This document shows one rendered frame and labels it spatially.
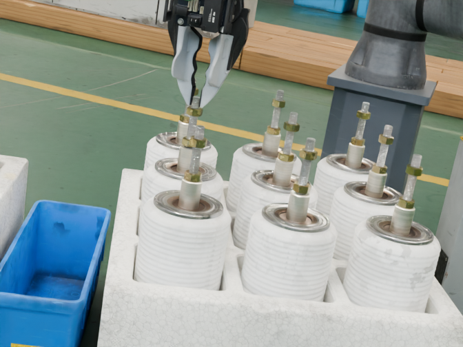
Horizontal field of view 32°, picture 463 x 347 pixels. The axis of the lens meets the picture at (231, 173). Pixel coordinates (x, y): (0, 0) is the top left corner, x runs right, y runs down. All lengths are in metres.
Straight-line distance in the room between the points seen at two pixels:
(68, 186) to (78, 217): 0.42
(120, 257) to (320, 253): 0.22
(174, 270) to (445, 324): 0.29
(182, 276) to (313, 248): 0.14
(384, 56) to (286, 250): 0.71
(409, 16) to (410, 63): 0.09
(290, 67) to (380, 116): 1.50
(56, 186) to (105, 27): 1.66
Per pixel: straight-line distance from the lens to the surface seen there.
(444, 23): 1.46
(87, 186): 1.62
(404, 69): 1.51
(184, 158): 0.97
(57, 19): 3.30
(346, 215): 1.00
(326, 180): 1.11
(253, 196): 0.97
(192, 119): 0.96
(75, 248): 1.22
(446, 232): 1.16
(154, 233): 0.85
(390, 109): 1.50
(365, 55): 1.51
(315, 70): 2.96
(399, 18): 1.50
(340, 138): 1.52
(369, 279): 0.90
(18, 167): 1.15
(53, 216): 1.21
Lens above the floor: 0.56
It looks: 18 degrees down
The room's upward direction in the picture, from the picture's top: 10 degrees clockwise
